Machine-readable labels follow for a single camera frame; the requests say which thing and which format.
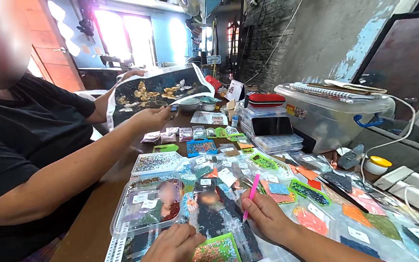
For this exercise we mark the person's left hand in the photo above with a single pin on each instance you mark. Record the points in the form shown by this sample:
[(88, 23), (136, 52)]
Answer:
[(173, 247)]

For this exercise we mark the white sign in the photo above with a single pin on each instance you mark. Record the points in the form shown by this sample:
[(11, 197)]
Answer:
[(213, 59)]

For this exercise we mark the barred window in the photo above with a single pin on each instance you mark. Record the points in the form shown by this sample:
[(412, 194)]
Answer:
[(233, 38)]

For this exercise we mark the green-rimmed bowl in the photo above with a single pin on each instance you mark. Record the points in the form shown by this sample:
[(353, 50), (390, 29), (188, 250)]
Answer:
[(208, 104)]

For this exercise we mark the white tray with multicoloured beads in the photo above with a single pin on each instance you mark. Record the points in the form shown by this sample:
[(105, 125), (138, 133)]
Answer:
[(158, 162)]

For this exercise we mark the stack of clear organizer boxes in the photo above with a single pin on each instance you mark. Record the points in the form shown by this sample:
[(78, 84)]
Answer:
[(278, 143)]

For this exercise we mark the brown notebook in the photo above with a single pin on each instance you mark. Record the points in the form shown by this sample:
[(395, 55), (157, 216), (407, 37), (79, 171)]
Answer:
[(355, 87)]

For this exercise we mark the printed paper leaflet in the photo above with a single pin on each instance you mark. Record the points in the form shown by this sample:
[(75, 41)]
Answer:
[(209, 118)]

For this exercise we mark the red plastic bag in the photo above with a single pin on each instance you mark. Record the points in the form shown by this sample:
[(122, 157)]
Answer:
[(214, 83)]

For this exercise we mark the grey chair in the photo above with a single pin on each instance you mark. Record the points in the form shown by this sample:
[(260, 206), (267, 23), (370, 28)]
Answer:
[(398, 140)]

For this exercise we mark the black-framed brown board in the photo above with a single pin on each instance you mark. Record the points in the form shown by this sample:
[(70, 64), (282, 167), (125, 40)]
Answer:
[(400, 54)]

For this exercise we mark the sewing machine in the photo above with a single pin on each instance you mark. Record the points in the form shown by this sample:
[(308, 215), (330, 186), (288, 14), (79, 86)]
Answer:
[(113, 62)]

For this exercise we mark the black flat tablet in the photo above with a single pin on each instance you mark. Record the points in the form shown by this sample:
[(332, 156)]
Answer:
[(306, 140)]

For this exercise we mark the person's right forearm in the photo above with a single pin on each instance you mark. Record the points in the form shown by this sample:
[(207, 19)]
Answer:
[(329, 243)]

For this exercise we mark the black smartphone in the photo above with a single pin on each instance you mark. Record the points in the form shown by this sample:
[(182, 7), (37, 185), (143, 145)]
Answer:
[(273, 126)]

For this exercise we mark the crumpled clear plastic bag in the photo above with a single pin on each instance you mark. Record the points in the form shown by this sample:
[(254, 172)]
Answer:
[(350, 158)]

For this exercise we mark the clear bottle, blue label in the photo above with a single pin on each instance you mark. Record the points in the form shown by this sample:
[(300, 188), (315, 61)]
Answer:
[(235, 119)]

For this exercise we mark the dark cabinet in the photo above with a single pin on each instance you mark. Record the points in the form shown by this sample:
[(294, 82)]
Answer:
[(96, 78)]

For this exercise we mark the row of small bead packets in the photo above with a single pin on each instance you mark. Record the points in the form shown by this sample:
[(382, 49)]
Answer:
[(186, 134)]

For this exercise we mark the white power strip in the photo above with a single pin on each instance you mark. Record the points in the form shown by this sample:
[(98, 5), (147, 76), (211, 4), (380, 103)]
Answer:
[(409, 185)]

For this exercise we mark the clear plastic container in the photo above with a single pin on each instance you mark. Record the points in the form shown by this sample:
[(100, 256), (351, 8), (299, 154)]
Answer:
[(147, 203)]

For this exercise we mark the red zipper case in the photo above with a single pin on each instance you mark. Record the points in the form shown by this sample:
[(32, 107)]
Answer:
[(266, 100)]

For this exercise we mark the person's right fingers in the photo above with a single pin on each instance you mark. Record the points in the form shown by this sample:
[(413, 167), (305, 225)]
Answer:
[(250, 193)]

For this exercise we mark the green tray, orange beads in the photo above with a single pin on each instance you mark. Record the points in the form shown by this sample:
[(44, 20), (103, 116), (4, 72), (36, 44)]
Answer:
[(281, 198)]

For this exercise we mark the green tray with mixed beads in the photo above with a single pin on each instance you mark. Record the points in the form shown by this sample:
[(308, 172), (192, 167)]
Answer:
[(216, 253)]

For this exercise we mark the wide bright window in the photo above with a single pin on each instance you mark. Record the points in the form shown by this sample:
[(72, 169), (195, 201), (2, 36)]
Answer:
[(127, 38)]

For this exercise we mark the person's left fingers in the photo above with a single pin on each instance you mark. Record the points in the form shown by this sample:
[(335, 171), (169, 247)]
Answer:
[(187, 234)]

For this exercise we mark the desk calendar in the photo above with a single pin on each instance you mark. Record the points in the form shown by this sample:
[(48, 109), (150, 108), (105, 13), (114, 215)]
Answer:
[(235, 90)]

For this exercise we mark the person's right thumb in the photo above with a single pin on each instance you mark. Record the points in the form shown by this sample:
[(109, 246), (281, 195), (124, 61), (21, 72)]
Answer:
[(254, 210)]

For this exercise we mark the orange door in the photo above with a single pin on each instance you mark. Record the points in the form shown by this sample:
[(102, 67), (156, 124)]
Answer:
[(51, 51)]

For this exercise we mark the white plastic chair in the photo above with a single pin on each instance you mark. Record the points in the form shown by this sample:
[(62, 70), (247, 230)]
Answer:
[(90, 95)]

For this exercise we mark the electric fan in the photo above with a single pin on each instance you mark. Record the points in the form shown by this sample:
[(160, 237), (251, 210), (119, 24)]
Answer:
[(190, 5)]

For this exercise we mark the person's right hand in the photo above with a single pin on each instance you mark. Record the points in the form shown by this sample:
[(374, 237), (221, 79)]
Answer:
[(269, 218)]

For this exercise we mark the black tweezers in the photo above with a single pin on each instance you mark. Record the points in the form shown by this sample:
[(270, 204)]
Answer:
[(344, 193)]

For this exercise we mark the green leaf-shaped tray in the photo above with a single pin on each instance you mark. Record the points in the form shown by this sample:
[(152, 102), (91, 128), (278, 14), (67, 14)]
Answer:
[(264, 161)]

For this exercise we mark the white jar, yellow lid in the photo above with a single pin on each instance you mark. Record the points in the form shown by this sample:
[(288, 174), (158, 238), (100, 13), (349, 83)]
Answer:
[(376, 166)]

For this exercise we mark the green tray with dark beads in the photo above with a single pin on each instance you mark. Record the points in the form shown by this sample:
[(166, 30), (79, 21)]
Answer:
[(309, 193)]

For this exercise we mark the white bowl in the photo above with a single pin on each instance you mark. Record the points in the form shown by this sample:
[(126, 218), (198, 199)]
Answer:
[(189, 105)]

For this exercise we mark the blue tray with beads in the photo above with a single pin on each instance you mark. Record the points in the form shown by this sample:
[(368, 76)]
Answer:
[(201, 148)]

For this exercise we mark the small green tray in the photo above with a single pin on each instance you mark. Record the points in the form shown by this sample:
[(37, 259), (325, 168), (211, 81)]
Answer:
[(246, 148), (166, 148), (236, 137), (221, 132)]

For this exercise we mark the diamond painting canvas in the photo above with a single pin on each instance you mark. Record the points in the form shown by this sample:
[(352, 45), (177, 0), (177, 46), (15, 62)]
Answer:
[(216, 213)]

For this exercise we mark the pink pen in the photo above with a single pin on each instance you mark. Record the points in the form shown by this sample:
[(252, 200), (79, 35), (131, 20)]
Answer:
[(253, 191)]

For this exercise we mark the spiral notebook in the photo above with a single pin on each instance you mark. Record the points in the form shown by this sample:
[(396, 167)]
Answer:
[(333, 90)]

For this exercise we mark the large clear storage bin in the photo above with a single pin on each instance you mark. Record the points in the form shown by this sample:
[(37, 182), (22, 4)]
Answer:
[(329, 123)]

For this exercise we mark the dark butterfly picture canvas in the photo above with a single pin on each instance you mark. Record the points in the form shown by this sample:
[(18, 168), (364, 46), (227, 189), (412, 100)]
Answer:
[(151, 95)]

